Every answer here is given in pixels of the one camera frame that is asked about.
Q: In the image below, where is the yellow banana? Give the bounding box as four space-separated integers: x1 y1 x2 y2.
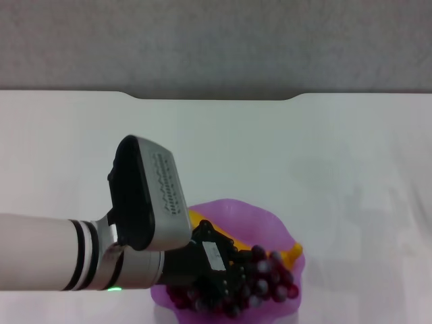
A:
188 209 304 271

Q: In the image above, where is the red grape bunch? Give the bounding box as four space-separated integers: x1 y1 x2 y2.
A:
165 245 300 318

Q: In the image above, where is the silver camera mount bracket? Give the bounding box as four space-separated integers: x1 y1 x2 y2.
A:
97 215 128 256

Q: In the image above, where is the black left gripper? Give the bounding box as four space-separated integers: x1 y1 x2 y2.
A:
161 219 254 306

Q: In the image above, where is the purple wavy plastic plate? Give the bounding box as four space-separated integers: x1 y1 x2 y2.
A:
150 198 306 324

